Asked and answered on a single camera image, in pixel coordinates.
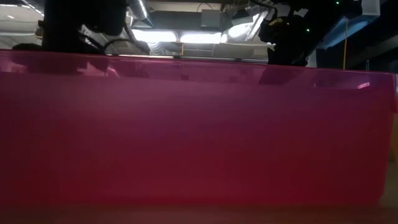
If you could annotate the red plastic bin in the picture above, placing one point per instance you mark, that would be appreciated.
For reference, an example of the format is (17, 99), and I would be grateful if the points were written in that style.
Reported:
(199, 130)

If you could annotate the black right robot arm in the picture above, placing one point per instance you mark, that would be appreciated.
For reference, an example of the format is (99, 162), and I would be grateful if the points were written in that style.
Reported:
(323, 7)

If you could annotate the small yellow label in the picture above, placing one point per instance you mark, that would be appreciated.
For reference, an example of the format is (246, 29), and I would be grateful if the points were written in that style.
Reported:
(276, 21)

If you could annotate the ceiling light panel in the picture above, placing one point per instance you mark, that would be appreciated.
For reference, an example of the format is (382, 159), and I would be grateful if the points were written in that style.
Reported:
(154, 35)
(200, 38)

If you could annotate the grey ceiling box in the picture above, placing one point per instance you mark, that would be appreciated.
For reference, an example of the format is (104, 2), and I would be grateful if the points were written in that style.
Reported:
(211, 18)

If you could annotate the small silver round duct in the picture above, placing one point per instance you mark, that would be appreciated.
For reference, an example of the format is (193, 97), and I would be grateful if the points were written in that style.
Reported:
(140, 7)

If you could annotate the long ceiling tube rail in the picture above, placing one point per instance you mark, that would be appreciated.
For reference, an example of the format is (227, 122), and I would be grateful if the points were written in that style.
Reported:
(202, 58)

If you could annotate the dark ceiling duct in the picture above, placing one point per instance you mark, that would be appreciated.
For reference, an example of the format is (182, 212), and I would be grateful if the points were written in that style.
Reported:
(177, 20)

